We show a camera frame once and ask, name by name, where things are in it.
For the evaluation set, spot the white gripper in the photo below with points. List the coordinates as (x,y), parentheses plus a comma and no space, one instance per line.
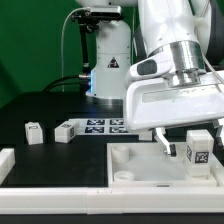
(150,103)

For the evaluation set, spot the white square table top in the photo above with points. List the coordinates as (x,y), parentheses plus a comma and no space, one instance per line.
(146,165)

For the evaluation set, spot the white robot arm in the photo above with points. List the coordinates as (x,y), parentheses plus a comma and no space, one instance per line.
(153,56)

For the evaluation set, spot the white base tag plate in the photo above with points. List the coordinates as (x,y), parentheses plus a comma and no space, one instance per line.
(100,126)

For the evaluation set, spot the white U-shaped obstacle fence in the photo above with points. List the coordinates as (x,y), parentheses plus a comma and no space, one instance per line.
(110,200)

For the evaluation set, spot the black camera on stand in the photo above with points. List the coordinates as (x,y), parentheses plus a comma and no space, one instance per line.
(88,20)

